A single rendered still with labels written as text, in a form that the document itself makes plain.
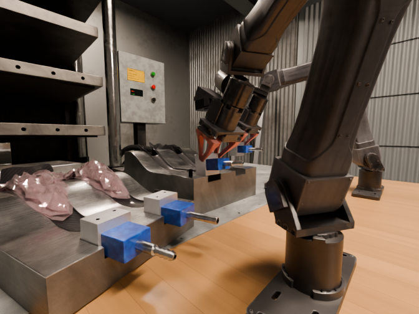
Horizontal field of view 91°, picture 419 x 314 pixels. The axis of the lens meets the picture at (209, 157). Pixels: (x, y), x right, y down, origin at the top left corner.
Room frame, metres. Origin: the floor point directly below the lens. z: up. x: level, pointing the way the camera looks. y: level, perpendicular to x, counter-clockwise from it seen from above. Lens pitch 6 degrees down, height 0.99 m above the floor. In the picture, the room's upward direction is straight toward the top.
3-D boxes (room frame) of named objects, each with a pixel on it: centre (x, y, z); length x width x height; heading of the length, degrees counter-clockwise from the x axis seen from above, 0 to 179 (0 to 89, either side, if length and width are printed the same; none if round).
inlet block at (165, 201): (0.34, 0.05, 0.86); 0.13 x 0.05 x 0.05; 62
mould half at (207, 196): (0.72, 0.12, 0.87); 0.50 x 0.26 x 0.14; 45
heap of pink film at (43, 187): (0.41, 0.31, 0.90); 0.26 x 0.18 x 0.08; 62
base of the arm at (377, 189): (0.68, -0.54, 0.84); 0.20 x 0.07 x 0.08; 137
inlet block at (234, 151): (0.79, -0.14, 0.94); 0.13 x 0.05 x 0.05; 45
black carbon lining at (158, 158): (0.71, 0.12, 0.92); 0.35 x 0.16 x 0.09; 45
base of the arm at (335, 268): (0.24, -0.13, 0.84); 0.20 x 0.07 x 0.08; 137
